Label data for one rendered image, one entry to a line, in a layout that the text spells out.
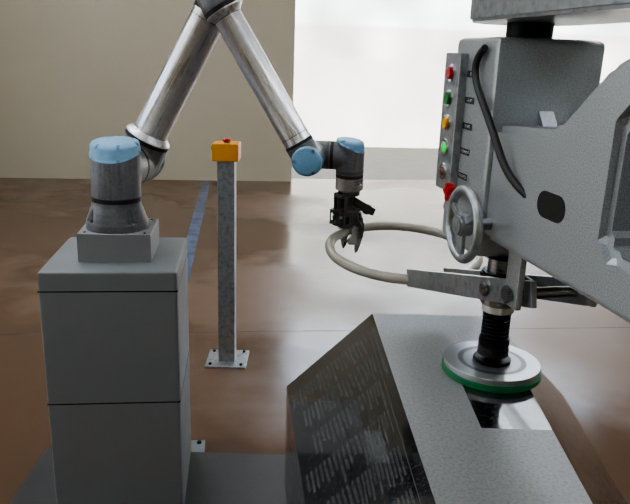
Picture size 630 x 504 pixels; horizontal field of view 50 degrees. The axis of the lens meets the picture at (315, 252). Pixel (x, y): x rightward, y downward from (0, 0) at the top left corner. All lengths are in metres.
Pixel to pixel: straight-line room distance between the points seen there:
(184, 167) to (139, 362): 6.12
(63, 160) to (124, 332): 6.34
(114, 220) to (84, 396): 0.55
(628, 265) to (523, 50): 0.50
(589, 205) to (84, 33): 7.45
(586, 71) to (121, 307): 1.40
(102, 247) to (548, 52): 1.39
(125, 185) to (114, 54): 6.06
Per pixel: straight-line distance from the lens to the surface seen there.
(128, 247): 2.15
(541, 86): 1.38
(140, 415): 2.25
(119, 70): 8.15
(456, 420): 1.40
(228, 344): 3.39
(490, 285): 1.45
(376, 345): 1.72
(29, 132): 8.43
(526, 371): 1.58
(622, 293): 1.02
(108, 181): 2.13
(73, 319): 2.14
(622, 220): 1.06
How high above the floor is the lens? 1.48
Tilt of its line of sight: 16 degrees down
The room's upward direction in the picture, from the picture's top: 2 degrees clockwise
